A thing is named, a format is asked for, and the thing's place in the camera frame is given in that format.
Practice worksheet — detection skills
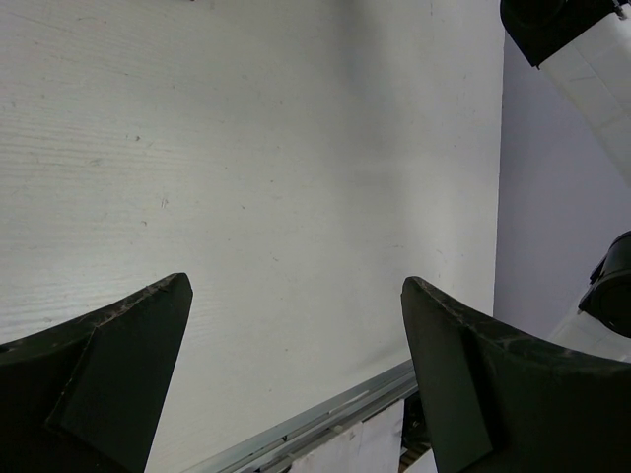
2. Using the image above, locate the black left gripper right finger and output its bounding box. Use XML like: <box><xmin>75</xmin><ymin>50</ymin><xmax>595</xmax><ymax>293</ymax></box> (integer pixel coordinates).
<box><xmin>401</xmin><ymin>277</ymin><xmax>630</xmax><ymax>472</ymax></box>

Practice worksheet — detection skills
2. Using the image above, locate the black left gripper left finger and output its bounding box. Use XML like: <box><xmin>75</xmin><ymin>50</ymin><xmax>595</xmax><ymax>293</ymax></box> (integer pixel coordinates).
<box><xmin>1</xmin><ymin>273</ymin><xmax>192</xmax><ymax>472</ymax></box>

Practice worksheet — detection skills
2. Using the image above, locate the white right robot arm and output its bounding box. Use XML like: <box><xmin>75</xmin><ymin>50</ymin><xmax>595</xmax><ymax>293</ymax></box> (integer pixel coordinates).
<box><xmin>401</xmin><ymin>1</ymin><xmax>630</xmax><ymax>472</ymax></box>

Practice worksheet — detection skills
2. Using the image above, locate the aluminium table frame rail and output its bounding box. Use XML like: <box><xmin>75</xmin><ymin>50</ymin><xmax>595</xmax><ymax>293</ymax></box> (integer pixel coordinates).
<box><xmin>188</xmin><ymin>360</ymin><xmax>417</xmax><ymax>472</ymax></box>

